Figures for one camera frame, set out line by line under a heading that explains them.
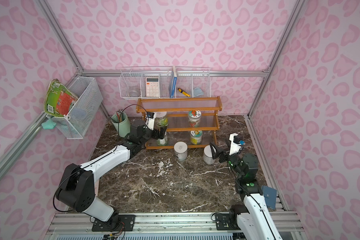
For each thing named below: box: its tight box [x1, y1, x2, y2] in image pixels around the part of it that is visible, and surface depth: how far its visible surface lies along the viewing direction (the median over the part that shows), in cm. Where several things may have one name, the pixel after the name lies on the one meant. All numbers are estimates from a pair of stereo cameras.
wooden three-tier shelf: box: [136, 96, 223, 150], surface depth 97 cm
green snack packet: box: [44, 78, 79, 117], surface depth 73 cm
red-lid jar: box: [188, 110, 202, 128], surface depth 91 cm
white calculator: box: [146, 77, 160, 98], surface depth 96 cm
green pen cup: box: [110, 112, 131, 138], surface depth 102 cm
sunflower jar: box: [190, 130, 203, 145], surface depth 99 cm
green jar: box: [155, 111, 169, 133], surface depth 90 cm
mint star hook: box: [41, 118, 57, 130], surface depth 64 cm
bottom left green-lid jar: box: [157, 136, 168, 147], surface depth 102 cm
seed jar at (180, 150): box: [173, 141, 188, 161], surface depth 92 cm
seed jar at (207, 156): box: [203, 145, 216, 165], surface depth 91 cm
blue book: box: [169, 66, 178, 98], surface depth 89 cm
